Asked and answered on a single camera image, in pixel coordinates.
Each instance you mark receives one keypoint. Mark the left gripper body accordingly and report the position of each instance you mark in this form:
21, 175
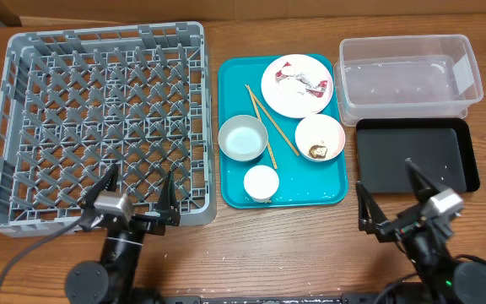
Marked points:
142, 225

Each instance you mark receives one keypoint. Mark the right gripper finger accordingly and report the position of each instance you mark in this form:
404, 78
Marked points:
423, 186
369, 210

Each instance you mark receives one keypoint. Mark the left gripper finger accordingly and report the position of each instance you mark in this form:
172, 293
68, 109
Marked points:
106, 183
167, 203

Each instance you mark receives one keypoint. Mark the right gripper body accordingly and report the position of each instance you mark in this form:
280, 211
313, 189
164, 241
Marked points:
397, 225

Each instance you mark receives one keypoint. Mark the brown food scrap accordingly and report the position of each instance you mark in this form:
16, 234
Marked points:
318, 152

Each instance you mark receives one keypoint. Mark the pink bowl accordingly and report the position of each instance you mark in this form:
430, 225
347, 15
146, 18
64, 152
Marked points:
323, 130

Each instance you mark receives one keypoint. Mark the small white cup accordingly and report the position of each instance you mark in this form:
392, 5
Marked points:
261, 183

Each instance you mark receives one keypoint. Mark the grey bowl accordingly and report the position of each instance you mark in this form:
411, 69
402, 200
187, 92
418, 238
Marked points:
243, 138

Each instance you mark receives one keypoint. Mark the red foil wrapper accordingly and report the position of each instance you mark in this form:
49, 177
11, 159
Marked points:
317, 85

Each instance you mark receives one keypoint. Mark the white napkin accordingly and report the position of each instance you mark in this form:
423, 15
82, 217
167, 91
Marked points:
291, 81

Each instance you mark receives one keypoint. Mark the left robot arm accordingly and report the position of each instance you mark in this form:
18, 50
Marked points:
110, 279

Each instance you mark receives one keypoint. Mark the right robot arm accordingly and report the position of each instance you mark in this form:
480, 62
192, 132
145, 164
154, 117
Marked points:
421, 232

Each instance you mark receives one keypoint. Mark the black tray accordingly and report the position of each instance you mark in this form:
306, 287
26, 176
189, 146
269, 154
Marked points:
441, 147

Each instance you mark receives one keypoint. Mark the teal serving tray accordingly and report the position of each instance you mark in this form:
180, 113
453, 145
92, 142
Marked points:
302, 182

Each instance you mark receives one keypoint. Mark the grey dish rack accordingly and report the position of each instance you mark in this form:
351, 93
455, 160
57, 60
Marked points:
75, 102

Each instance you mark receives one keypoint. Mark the wooden chopstick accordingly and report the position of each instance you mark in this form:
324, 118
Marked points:
268, 115
258, 116

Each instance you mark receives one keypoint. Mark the clear plastic bin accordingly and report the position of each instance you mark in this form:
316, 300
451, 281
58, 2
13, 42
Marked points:
406, 76

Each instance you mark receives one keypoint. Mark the pink round plate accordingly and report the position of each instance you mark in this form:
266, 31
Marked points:
295, 106

